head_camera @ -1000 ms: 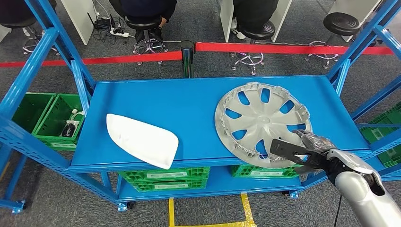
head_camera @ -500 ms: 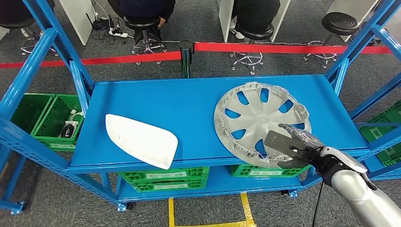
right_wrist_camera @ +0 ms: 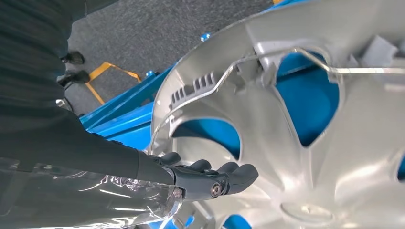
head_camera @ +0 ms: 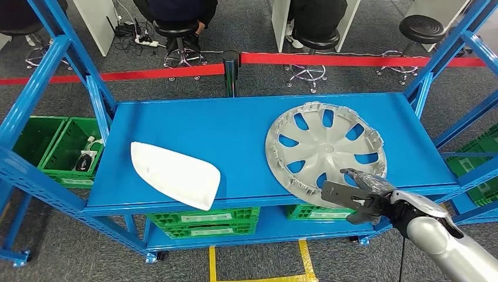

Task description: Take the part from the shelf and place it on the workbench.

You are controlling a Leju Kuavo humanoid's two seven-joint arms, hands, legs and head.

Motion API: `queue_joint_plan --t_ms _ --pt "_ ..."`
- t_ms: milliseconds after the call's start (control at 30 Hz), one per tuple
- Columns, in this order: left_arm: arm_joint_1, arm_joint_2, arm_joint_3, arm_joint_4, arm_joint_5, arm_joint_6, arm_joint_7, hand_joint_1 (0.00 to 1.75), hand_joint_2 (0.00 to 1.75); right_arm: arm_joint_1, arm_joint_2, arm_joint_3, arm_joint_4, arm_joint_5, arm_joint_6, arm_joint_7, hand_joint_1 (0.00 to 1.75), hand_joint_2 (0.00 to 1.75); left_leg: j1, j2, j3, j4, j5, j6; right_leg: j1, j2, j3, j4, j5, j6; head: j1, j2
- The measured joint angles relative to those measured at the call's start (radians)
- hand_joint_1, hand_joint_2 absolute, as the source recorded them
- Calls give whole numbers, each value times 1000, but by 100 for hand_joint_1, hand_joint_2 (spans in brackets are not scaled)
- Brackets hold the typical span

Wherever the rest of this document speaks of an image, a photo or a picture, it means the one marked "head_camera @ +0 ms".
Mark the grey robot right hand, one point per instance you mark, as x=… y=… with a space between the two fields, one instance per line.
x=377 y=183

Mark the silver wheel hubcap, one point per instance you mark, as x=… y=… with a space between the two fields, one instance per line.
x=326 y=148

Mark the blue metal shelf rack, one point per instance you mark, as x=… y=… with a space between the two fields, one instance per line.
x=467 y=208
x=233 y=136
x=17 y=224

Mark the white plastic car part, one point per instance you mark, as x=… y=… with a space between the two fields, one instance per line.
x=175 y=175

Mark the red barrier belt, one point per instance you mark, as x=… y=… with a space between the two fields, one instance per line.
x=330 y=59
x=116 y=74

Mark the black round stool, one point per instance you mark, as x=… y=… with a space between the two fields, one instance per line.
x=422 y=29
x=19 y=28
x=177 y=28
x=317 y=41

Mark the person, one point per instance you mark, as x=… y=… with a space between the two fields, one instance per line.
x=319 y=15
x=175 y=7
x=19 y=11

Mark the yellow floor tape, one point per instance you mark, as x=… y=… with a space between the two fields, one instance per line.
x=213 y=264

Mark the white power strip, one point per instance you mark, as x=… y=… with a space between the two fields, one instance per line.
x=148 y=42

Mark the black router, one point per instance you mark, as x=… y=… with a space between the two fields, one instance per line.
x=124 y=29

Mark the empty green plastic crate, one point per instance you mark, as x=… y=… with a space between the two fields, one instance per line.
x=35 y=140

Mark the black chrome stanchion post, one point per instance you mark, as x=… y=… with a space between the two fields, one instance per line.
x=231 y=74

